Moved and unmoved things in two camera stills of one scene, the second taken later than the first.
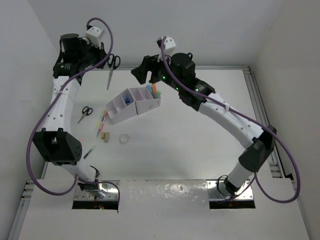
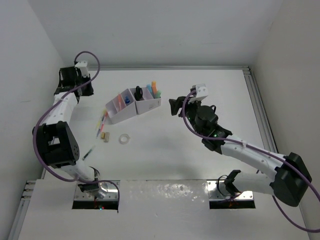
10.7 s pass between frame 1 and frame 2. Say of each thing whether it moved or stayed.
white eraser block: stayed
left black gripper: moved
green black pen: stayed
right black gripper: moved
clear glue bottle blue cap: stayed
